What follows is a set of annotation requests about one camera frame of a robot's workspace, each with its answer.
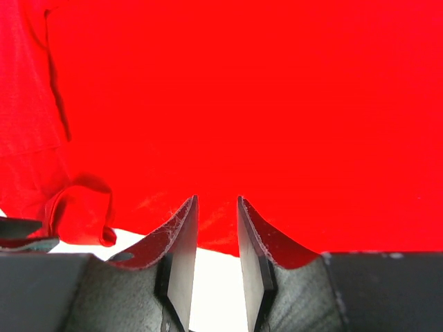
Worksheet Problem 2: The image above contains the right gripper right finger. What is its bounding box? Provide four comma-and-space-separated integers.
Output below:
237, 196, 319, 331

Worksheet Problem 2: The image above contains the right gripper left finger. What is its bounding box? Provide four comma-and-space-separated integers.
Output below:
107, 195, 199, 331

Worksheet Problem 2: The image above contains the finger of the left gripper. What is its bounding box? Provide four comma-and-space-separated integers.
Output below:
0, 216, 42, 239
1, 237, 60, 252

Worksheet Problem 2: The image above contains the bright red t shirt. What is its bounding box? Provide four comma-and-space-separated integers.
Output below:
1, 1, 442, 255

